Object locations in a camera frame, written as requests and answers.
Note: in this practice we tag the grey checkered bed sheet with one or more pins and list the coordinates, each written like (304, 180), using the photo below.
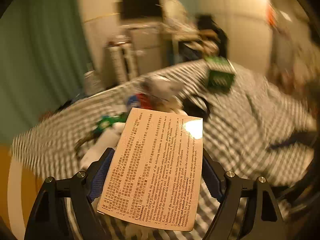
(250, 130)

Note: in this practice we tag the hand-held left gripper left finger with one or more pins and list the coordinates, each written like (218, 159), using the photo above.
(100, 177)

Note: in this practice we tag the black pouch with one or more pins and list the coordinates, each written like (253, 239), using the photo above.
(196, 107)

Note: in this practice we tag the chair with black clothes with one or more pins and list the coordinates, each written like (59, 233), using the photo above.
(215, 35)

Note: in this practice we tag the white drawer unit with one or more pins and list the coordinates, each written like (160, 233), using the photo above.
(120, 62)

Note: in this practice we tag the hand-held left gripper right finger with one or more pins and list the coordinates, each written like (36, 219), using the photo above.
(212, 180)

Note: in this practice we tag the red snack packet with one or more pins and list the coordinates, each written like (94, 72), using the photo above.
(141, 101)

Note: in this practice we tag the round white mirror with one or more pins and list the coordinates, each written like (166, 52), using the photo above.
(175, 10)

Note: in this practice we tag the white dressing table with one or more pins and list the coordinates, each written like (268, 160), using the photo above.
(190, 47)

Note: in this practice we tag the pink printed medicine box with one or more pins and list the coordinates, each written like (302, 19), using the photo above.
(155, 170)

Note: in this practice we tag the orange wall hanging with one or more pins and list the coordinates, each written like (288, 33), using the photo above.
(271, 15)

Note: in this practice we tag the green carton box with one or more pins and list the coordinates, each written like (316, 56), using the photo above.
(220, 77)

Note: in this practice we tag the black wall television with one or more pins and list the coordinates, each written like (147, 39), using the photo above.
(141, 7)

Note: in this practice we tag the grey refrigerator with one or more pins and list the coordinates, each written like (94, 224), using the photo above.
(145, 47)

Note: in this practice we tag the green packet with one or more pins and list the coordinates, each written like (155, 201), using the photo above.
(107, 122)

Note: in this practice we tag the white plastic bottle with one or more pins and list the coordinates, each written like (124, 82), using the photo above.
(105, 140)

